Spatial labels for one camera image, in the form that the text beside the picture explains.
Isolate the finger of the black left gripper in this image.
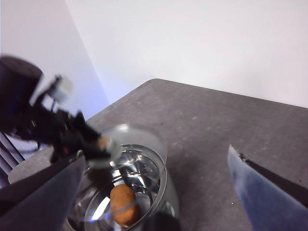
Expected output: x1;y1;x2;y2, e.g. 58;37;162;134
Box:
72;143;114;166
69;111;106;148

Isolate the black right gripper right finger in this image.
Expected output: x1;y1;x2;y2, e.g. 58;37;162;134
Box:
227;143;308;231

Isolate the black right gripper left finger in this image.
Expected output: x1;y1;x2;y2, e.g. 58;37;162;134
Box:
0;149;87;231

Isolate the glass lid with green knob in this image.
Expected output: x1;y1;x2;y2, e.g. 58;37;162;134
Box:
84;123;168;223

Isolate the brown potato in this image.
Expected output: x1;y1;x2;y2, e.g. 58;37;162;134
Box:
110;184;140;227

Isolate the pale green electric steamer pot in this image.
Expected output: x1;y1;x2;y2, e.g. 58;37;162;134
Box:
62;144;180;231

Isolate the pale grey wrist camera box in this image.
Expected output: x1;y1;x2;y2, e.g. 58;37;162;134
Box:
30;74;74;107

